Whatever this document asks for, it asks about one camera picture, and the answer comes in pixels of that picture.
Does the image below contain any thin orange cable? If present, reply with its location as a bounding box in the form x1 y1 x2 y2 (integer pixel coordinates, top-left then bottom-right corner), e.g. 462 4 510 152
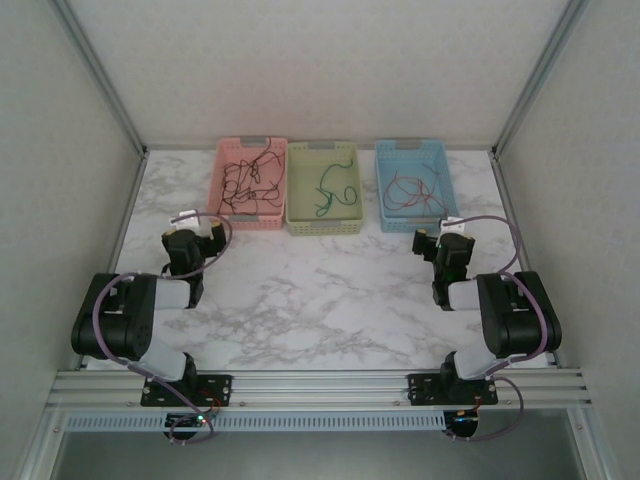
383 172 427 211
394 164 449 214

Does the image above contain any pink plastic basket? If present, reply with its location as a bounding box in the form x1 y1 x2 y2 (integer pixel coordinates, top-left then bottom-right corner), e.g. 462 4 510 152
207 135 289 232

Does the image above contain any green plastic basket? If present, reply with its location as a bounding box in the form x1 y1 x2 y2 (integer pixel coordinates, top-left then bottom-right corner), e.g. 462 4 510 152
284 140 365 237

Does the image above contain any blue plastic basket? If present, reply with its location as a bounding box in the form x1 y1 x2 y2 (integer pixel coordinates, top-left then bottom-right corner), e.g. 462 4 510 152
374 138 460 234

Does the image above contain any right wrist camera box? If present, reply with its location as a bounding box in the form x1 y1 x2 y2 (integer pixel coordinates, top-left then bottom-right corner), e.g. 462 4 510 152
437 215 474 234

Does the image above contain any aluminium table side rail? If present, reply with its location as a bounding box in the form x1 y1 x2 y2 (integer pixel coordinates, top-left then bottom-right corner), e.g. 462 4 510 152
77 149 150 372
491 149 561 369

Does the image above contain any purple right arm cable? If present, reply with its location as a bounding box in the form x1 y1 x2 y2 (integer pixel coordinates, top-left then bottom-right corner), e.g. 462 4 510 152
451 214 549 444

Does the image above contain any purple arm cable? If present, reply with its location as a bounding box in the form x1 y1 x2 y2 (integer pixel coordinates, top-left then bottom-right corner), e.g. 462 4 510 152
92 210 234 445
451 214 549 444

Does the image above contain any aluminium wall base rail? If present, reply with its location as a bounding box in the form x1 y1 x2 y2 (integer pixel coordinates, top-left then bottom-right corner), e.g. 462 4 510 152
143 143 497 153

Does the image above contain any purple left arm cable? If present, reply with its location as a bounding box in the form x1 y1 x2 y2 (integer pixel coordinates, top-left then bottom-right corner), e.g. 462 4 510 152
92 210 234 445

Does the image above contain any aluminium frame post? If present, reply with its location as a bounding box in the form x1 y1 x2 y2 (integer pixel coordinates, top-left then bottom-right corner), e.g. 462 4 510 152
51 0 150 157
491 0 596 160

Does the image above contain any aluminium mounting rail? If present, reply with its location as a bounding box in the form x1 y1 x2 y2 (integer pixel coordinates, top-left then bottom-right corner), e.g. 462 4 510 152
47 368 594 412

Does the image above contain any grey slotted cable duct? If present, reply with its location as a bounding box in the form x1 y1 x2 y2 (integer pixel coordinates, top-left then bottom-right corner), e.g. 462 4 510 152
64 412 446 432

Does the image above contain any aluminium frame leg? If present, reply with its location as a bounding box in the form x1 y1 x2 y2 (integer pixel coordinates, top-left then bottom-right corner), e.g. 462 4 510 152
14 408 70 480
567 408 622 480

